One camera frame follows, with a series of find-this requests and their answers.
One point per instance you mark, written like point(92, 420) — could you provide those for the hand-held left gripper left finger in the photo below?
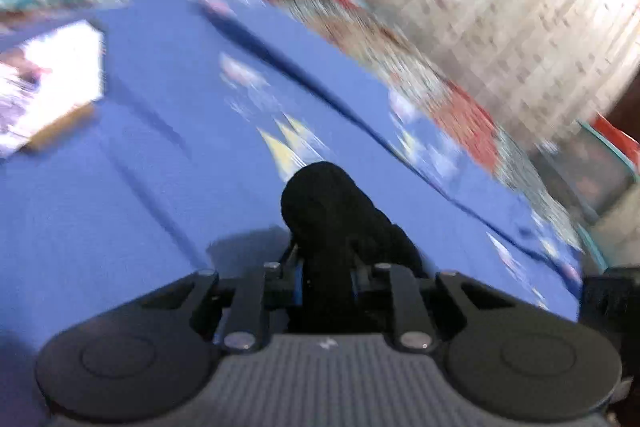
point(299, 283)

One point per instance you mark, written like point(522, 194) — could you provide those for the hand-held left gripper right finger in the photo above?
point(354, 288)

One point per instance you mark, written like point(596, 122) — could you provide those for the black pants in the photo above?
point(325, 207)

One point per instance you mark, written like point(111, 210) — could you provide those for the teal edged dark object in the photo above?
point(600, 187)

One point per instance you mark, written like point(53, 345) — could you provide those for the blue printed bedsheet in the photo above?
point(150, 182)

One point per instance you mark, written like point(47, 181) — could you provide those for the beige patterned curtain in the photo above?
point(500, 7)

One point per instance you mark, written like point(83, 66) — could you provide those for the white printed paper box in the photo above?
point(55, 72)

